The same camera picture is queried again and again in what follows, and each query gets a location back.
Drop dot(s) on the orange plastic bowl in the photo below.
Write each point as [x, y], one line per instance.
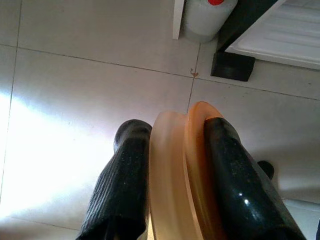
[175, 175]

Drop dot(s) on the white flat panel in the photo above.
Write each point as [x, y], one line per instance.
[178, 17]

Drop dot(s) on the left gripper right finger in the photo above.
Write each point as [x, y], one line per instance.
[240, 190]

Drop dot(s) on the black glossy fridge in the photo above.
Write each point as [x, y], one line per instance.
[240, 20]

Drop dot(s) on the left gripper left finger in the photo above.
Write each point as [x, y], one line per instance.
[125, 180]

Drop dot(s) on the plastic jug with red cap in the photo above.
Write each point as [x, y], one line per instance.
[207, 22]

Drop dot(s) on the black robot foot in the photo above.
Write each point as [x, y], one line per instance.
[267, 168]

